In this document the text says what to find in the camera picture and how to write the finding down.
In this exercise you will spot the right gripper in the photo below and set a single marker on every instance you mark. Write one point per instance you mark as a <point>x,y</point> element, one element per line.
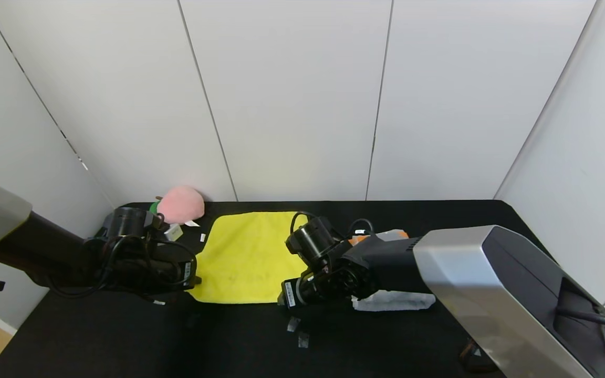
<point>289,297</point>

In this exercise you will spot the yellow microfibre towel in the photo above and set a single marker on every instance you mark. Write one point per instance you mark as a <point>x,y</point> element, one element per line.
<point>244,257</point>

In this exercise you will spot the clear tape piece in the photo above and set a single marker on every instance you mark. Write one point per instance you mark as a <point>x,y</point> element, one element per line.
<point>293,324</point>
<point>303,339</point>
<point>193,319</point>

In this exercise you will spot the black fabric table cover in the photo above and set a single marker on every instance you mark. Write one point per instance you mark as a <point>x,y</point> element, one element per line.
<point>124,341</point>

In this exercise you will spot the pink plush peach toy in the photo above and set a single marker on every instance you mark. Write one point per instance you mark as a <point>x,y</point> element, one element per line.
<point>181,205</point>

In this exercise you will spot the small wall panel hinge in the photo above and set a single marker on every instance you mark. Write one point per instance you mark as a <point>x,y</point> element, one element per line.
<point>83,165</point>

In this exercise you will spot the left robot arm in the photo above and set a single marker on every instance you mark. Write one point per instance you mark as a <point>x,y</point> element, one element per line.
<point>45,247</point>

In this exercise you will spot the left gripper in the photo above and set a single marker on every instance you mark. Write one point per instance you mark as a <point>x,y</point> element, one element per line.
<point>188,273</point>

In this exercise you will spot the grey towel with orange stripes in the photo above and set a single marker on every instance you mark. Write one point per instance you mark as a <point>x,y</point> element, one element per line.
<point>397,301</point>

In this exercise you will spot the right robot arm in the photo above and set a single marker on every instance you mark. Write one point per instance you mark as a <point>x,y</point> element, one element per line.
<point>491,283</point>

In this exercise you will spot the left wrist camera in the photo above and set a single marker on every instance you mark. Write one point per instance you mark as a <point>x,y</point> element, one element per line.
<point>174,232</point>

